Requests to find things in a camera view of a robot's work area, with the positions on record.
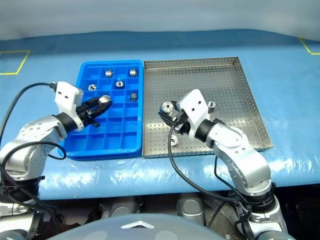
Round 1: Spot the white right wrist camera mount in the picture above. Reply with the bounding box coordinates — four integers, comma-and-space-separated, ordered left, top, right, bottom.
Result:
177, 89, 211, 140

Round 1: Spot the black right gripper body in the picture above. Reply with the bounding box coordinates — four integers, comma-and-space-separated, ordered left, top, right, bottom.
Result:
169, 109, 191, 136

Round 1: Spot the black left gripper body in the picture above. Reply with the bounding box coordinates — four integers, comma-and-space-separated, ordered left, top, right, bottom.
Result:
76, 99, 101, 127

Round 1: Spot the grey robot torso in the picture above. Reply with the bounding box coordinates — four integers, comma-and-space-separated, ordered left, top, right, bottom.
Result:
51, 212, 253, 240

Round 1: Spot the perforated steel tray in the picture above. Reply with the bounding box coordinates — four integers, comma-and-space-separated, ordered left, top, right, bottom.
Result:
141, 56, 274, 159

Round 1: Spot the blue plastic compartment tray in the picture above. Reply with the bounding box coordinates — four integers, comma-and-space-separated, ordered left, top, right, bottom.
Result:
59, 59, 145, 161

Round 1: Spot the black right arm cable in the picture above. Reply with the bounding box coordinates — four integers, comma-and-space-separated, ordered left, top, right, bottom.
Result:
167, 123, 251, 228

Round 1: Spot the grey rounded housing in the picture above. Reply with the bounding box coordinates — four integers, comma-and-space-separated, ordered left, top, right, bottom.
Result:
111, 199, 140, 219
176, 198, 206, 226

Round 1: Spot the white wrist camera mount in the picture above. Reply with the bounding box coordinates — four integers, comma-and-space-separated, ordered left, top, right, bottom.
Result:
54, 81, 85, 132
177, 89, 211, 140

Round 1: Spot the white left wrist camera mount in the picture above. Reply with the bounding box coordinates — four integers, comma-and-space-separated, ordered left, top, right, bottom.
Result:
54, 81, 85, 132

